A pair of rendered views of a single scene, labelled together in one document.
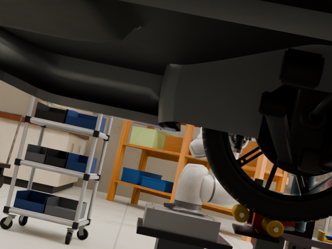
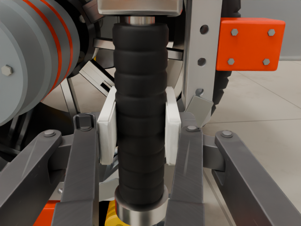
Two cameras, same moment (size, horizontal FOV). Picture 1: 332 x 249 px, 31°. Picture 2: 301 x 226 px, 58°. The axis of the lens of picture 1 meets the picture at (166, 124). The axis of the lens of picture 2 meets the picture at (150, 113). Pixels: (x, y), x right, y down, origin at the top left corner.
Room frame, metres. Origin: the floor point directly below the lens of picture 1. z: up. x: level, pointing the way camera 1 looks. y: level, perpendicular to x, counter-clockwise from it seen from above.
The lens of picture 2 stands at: (2.80, -0.34, 0.91)
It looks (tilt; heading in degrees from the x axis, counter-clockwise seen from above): 22 degrees down; 174
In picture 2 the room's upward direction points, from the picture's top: straight up
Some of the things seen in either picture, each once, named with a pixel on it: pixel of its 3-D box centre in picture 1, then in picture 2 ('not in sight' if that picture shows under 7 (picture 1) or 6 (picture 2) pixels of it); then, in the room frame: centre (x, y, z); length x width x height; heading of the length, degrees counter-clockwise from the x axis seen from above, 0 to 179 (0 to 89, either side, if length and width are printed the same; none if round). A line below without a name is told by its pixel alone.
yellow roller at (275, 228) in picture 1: (271, 226); not in sight; (2.20, -0.46, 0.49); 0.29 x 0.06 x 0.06; 174
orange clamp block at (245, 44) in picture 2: not in sight; (242, 43); (2.39, -0.16, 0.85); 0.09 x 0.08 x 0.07; 84
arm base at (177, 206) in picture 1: (183, 206); not in sight; (3.32, -0.19, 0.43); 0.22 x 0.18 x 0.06; 98
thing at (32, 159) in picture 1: (61, 162); not in sight; (4.12, 0.65, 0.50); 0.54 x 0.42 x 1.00; 84
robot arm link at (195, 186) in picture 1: (193, 183); not in sight; (3.33, -0.22, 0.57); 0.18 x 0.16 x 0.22; 107
